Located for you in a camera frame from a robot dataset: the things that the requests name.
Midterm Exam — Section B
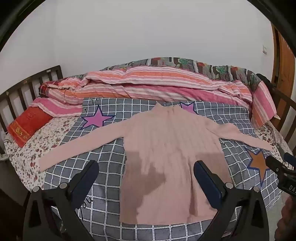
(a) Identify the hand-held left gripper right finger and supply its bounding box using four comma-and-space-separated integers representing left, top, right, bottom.
193, 160, 270, 241

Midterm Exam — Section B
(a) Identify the brown wooden door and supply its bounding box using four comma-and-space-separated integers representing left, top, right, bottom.
270, 23, 296, 93

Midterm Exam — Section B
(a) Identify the pink ribbed sweater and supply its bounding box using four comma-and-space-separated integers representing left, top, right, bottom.
38, 103, 275, 225

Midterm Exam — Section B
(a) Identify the pink striped pillow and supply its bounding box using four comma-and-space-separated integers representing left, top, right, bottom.
251, 81, 278, 128

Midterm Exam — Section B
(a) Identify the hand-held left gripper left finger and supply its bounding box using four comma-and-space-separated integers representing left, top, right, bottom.
23, 160, 100, 241

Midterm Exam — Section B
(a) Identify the dark wooden headboard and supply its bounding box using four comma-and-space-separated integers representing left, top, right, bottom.
0, 65, 64, 156

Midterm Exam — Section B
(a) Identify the grey checked star blanket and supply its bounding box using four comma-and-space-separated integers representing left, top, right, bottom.
43, 97, 282, 241

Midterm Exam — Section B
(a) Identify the person's right hand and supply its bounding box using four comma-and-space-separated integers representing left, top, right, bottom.
277, 197, 296, 241

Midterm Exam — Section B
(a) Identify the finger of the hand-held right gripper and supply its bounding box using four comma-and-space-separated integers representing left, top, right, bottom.
283, 152, 296, 166
265, 155, 290, 177

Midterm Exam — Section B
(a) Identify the dark wooden footboard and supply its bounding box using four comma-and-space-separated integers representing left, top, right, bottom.
255, 74, 296, 163

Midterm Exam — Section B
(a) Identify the pink striped quilt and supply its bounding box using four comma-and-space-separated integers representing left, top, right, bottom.
30, 66, 254, 118

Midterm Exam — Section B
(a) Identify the floral patchwork quilt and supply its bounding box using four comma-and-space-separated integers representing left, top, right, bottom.
99, 57, 263, 93

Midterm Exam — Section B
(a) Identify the red embroidered pillow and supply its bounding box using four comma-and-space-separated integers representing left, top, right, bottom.
7, 107, 54, 148

